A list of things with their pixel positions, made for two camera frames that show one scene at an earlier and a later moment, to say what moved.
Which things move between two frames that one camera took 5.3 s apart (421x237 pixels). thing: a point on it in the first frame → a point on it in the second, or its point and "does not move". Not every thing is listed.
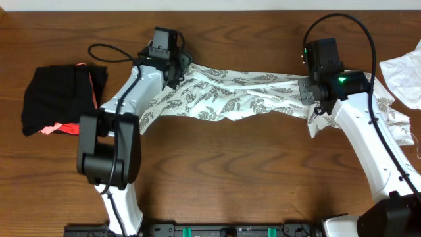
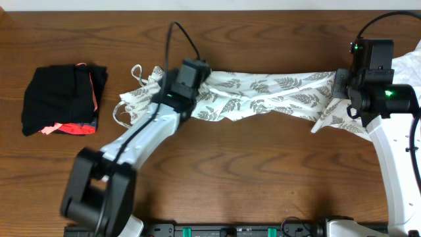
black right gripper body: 306,91 → 341,84
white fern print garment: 210,93 does not move
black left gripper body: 183,62 → 204,73
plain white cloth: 403,74 does not move
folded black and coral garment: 56,95 does not move
